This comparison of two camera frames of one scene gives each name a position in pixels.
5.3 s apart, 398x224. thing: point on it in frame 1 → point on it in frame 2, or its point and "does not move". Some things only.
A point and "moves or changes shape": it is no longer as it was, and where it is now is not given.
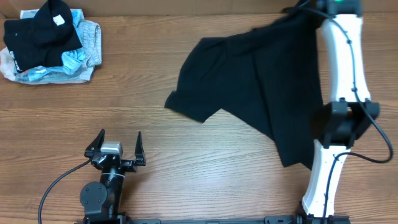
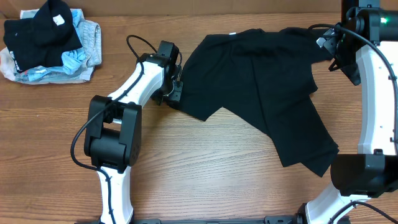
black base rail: x=268 y=219 does not move
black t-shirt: x=269 y=74 moves or changes shape
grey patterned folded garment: x=91 y=33 does not move
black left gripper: x=125 y=162 → x=174 y=94
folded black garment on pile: x=40 y=41 does not move
